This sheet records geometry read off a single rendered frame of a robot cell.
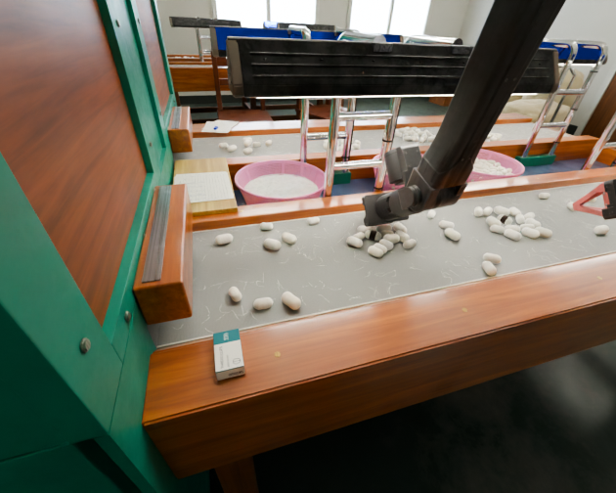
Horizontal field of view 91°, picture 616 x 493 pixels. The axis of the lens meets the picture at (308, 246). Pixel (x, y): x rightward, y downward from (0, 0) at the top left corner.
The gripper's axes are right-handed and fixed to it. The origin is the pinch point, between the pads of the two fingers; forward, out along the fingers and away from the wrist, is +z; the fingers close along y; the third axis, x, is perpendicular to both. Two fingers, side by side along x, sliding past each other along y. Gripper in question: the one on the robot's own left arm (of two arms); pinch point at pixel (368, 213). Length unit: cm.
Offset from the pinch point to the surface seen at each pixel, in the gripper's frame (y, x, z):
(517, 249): -28.0, 13.9, -14.5
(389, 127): -7.9, -20.0, -3.1
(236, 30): 23, -59, 18
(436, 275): -4.2, 15.4, -16.3
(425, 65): -1.2, -21.0, -26.0
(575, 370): -99, 75, 28
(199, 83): 33, -155, 211
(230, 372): 37, 20, -28
